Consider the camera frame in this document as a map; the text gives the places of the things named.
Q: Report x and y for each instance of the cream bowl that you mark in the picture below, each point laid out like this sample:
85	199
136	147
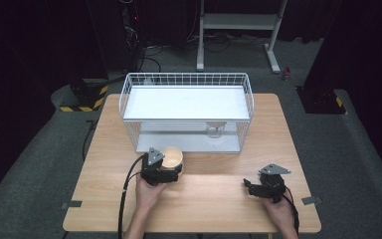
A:
172	157

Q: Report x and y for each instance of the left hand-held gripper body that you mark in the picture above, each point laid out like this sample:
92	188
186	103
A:
154	171

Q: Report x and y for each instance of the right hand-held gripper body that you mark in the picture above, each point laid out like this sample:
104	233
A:
272	182

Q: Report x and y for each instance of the black yellow striped stand base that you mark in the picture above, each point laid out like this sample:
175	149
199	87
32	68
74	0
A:
86	96
323	101

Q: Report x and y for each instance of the small red object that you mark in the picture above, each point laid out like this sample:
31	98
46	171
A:
287	73

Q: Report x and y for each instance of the grey metal stand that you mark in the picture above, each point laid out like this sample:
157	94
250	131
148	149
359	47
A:
238	21

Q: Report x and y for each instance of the person's left hand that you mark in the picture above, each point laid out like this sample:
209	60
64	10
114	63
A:
149	195

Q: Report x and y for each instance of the grey tape piece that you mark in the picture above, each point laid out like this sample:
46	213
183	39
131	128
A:
72	204
311	200

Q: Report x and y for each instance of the person's right hand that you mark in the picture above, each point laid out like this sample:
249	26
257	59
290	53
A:
280	214

